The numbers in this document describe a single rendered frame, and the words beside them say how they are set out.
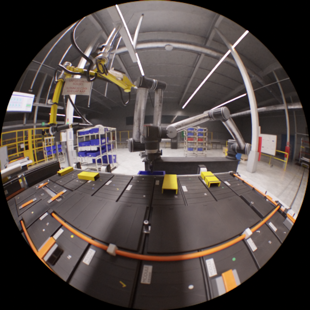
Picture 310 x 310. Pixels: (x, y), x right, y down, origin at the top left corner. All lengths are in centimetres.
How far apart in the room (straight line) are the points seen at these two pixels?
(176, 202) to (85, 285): 42
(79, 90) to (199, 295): 143
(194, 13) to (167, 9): 184
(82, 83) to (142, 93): 74
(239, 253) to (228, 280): 10
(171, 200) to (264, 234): 42
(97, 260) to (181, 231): 24
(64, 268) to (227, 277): 35
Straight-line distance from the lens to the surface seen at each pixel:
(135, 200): 41
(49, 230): 44
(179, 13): 951
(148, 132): 72
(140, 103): 116
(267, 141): 768
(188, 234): 30
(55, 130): 105
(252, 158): 466
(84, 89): 123
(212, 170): 165
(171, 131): 77
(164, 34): 1007
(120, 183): 55
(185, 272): 27
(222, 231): 33
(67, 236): 37
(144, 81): 118
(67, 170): 95
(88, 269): 30
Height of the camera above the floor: 126
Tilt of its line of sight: 12 degrees down
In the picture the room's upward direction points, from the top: 1 degrees counter-clockwise
